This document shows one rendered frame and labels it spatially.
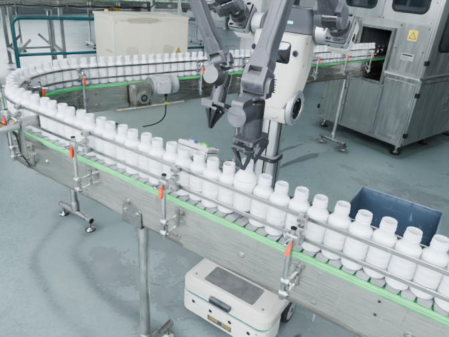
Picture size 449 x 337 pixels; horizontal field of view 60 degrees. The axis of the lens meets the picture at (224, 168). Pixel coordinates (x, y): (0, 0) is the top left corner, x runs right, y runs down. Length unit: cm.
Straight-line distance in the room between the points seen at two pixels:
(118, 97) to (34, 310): 139
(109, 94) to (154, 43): 276
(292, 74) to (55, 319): 173
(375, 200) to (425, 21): 312
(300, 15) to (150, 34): 383
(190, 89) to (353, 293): 224
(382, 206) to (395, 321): 67
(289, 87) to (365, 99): 331
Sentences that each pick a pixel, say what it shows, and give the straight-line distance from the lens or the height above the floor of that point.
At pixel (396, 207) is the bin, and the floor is 91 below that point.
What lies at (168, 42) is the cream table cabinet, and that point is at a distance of 552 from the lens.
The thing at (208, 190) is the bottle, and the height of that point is 107.
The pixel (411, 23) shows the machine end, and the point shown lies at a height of 141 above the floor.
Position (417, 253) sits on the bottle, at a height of 112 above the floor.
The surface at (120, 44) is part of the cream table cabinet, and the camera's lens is 522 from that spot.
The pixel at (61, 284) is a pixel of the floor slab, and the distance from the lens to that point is 256.
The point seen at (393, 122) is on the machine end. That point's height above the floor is 38.
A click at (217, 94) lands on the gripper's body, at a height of 130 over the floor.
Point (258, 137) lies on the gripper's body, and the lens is 110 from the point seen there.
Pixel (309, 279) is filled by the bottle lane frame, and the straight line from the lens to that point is 116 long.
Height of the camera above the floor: 167
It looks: 26 degrees down
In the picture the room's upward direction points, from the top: 5 degrees clockwise
